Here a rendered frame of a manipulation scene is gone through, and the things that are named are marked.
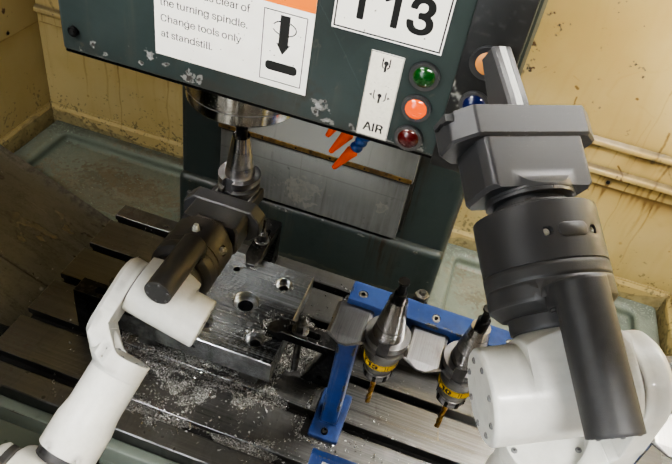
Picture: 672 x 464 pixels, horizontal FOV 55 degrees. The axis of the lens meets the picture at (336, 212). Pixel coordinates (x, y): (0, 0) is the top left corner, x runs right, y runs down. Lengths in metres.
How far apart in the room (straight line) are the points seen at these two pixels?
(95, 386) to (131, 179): 1.38
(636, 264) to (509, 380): 1.61
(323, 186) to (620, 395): 1.15
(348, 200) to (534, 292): 1.09
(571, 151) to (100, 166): 1.85
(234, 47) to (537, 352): 0.38
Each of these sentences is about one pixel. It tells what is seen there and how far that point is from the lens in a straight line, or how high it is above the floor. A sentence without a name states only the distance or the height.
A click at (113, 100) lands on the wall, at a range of 2.20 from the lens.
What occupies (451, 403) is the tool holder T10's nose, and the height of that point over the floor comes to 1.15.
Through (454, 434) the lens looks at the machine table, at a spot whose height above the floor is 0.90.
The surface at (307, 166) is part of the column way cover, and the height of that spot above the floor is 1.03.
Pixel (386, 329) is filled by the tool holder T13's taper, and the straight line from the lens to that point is 0.87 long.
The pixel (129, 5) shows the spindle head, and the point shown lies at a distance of 0.67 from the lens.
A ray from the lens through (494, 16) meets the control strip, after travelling 0.55.
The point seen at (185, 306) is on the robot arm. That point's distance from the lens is 0.81.
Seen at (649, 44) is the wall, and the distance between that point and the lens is 1.68.
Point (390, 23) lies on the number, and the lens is 0.56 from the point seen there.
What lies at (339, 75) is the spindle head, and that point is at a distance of 0.60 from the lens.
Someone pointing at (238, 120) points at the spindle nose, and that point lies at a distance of 0.83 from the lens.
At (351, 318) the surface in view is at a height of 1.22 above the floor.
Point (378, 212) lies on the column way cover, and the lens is 1.49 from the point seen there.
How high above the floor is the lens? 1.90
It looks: 40 degrees down
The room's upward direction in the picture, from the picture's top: 11 degrees clockwise
